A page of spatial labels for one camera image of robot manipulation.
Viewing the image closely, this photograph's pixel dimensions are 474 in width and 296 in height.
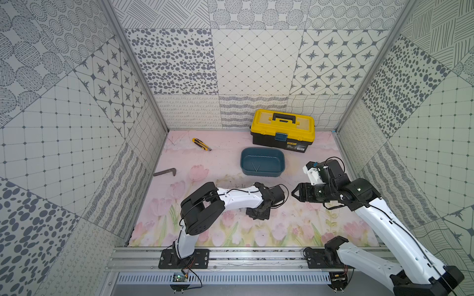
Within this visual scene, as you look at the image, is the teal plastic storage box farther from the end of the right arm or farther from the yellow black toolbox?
the end of the right arm

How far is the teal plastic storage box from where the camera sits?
1.02 m

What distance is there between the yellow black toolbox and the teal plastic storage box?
6cm

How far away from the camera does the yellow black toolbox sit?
1.00 m
